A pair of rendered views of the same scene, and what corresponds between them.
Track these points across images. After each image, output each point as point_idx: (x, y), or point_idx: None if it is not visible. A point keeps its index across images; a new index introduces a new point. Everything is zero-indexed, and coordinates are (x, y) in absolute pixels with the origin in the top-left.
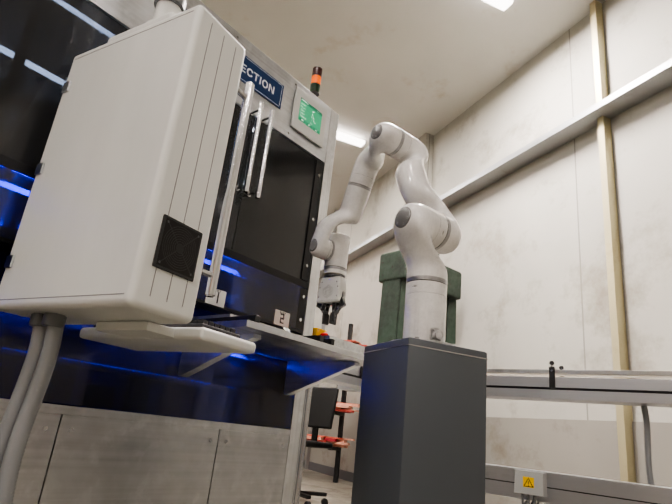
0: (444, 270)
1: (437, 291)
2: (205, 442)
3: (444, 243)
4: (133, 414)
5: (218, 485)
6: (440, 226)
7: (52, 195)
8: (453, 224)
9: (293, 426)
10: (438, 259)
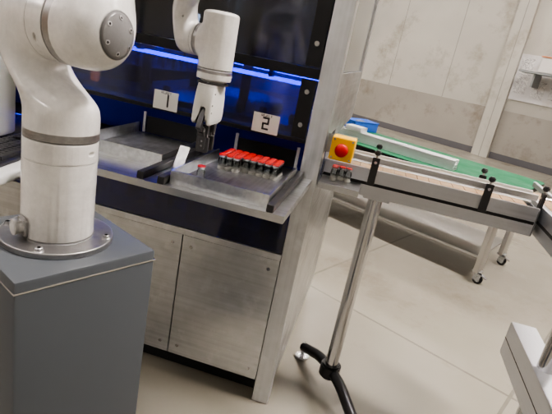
0: (34, 115)
1: (24, 154)
2: (167, 242)
3: (57, 55)
4: (96, 205)
5: (186, 282)
6: (24, 25)
7: None
8: (57, 11)
9: (286, 252)
10: (22, 94)
